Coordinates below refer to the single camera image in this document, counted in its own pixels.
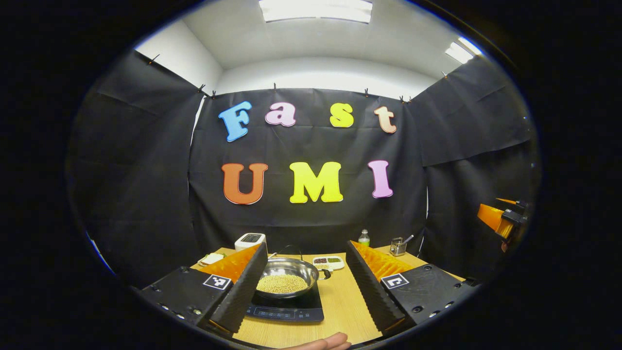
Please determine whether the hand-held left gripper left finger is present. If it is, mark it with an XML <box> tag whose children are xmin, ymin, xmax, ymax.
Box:
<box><xmin>141</xmin><ymin>242</ymin><xmax>269</xmax><ymax>335</ymax></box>

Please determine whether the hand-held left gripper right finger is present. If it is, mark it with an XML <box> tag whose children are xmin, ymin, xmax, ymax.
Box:
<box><xmin>346</xmin><ymin>240</ymin><xmax>479</xmax><ymax>333</ymax></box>

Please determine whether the pile of soybeans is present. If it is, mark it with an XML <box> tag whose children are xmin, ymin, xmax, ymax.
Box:
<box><xmin>257</xmin><ymin>274</ymin><xmax>309</xmax><ymax>294</ymax></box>

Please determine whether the black induction cooktop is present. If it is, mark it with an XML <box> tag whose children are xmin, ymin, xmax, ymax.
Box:
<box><xmin>244</xmin><ymin>282</ymin><xmax>325</xmax><ymax>323</ymax></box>

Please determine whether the stainless steel pot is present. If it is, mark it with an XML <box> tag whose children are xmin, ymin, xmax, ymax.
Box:
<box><xmin>256</xmin><ymin>258</ymin><xmax>332</xmax><ymax>299</ymax></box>

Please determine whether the white toaster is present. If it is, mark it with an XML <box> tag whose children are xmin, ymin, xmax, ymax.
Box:
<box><xmin>234</xmin><ymin>233</ymin><xmax>266</xmax><ymax>252</ymax></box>

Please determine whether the white divided bean dish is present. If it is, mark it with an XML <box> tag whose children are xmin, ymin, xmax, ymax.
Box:
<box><xmin>312</xmin><ymin>256</ymin><xmax>345</xmax><ymax>271</ymax></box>

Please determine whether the ceiling light panel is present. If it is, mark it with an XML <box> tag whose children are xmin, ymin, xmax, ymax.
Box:
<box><xmin>259</xmin><ymin>0</ymin><xmax>373</xmax><ymax>24</ymax></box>
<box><xmin>446</xmin><ymin>37</ymin><xmax>483</xmax><ymax>64</ymax></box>

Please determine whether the black toaster cable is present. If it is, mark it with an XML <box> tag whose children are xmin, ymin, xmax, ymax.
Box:
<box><xmin>270</xmin><ymin>245</ymin><xmax>303</xmax><ymax>261</ymax></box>

